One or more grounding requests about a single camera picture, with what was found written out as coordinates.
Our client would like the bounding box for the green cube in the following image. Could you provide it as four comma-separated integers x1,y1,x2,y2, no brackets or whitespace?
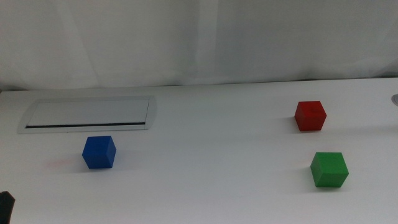
310,151,349,189

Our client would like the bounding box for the red cube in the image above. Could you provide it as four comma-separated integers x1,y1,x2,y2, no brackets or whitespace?
294,100,328,132

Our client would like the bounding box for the blue cube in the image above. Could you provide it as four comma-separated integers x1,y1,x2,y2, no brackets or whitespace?
81,135,117,170

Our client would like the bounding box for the white cloth backdrop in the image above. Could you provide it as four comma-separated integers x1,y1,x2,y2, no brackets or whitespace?
0,0,398,91

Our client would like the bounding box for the silver table cable hatch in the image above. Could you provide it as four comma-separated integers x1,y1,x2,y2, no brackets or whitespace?
17,95,158,134

